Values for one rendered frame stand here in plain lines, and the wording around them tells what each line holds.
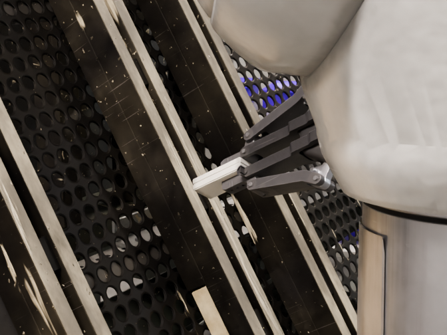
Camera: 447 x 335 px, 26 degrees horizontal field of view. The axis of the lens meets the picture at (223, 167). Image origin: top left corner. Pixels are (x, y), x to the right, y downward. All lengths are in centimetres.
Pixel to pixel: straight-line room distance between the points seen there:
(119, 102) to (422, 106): 102
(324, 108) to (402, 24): 5
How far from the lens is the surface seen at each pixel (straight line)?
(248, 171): 103
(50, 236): 106
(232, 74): 145
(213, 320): 128
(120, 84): 128
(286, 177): 100
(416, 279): 32
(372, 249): 34
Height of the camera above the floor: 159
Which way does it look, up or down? 13 degrees down
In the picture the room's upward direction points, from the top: straight up
